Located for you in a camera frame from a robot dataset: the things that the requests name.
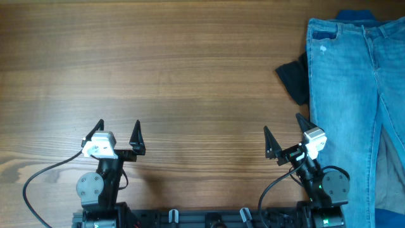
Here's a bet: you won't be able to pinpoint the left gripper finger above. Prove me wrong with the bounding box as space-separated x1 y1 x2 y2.
129 120 146 151
81 119 104 148

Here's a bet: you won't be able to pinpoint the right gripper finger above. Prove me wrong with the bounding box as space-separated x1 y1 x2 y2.
263 126 282 159
296 113 317 133

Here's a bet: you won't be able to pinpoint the light blue denim jeans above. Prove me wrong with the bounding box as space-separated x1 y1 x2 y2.
306 18 404 227

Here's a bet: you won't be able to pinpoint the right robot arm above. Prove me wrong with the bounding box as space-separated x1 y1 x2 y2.
258 113 350 227

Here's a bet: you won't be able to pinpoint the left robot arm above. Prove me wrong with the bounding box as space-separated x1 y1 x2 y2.
72 119 146 228

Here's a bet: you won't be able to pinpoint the black garment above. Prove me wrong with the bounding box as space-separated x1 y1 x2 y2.
275 53 309 105

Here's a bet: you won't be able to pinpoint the grey shorts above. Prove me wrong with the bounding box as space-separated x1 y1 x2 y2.
375 127 404 215

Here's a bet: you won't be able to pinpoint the dark blue garment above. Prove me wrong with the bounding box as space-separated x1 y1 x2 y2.
325 10 404 227

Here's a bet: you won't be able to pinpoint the right black cable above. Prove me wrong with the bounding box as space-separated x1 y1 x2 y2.
258 155 351 228

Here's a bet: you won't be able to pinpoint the black cable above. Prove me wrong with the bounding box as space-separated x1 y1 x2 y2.
22 148 85 228
258 155 351 228

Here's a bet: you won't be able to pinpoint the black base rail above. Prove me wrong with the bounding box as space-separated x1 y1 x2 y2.
72 206 346 228

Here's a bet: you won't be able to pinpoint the left black cable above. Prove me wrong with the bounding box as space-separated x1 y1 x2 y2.
22 148 85 228

